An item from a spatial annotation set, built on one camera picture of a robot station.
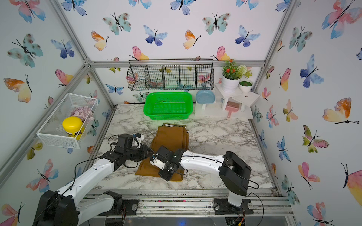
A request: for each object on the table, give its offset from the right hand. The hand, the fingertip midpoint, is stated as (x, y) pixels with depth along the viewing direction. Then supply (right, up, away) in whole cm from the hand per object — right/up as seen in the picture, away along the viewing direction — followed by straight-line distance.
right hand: (163, 174), depth 78 cm
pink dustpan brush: (+50, +41, +40) cm, 76 cm away
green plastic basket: (-3, +42, +45) cm, 61 cm away
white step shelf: (+39, +39, +40) cm, 68 cm away
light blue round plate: (+27, +47, +28) cm, 61 cm away
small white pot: (+55, +54, +24) cm, 80 cm away
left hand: (-5, +12, +4) cm, 14 cm away
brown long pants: (+3, +18, +19) cm, 26 cm away
